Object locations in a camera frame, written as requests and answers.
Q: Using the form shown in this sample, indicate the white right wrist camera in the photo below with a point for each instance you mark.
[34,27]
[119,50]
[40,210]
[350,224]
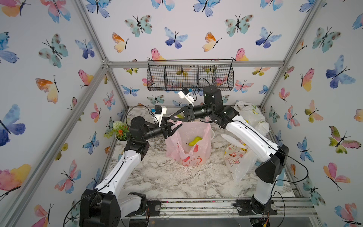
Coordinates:
[186,94]

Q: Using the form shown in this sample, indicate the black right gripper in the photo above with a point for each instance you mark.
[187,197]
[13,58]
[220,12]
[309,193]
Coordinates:
[190,112]

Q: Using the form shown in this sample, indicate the white rectangular tray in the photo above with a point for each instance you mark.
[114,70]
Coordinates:
[212,134]

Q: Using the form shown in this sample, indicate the light blue dustpan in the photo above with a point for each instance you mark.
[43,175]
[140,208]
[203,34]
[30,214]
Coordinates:
[281,177]

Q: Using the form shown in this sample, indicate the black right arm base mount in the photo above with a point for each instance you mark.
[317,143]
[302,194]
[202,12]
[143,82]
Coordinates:
[248,207]

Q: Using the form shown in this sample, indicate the potted flower plant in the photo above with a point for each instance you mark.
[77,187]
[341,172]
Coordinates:
[118,129]

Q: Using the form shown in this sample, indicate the pink plastic bag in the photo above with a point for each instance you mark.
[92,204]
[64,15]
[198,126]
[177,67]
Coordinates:
[178,150]

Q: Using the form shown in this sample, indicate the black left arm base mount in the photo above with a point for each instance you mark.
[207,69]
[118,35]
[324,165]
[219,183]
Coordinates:
[150,208]

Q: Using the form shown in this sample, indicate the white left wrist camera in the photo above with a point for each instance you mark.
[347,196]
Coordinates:
[158,112]

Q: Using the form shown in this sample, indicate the green pear bottom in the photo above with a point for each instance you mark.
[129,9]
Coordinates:
[195,141]

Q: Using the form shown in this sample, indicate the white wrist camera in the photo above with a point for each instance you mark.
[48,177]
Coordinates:
[186,94]
[158,112]

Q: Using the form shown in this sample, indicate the aluminium front rail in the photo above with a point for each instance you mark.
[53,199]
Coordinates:
[222,208]

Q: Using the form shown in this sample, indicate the clear white plastic bag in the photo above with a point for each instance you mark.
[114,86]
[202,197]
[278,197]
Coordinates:
[239,158]

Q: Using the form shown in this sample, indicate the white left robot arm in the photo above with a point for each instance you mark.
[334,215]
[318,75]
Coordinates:
[100,207]

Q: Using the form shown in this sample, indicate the lemon print plastic bag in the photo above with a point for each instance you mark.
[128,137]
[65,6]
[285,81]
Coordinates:
[253,116]

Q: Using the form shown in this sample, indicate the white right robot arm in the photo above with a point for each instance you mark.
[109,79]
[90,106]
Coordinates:
[272,156]

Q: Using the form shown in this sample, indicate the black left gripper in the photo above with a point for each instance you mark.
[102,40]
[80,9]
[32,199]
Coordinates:
[165,128]

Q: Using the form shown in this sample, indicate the black wire wall basket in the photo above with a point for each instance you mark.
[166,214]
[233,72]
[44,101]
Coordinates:
[175,75]

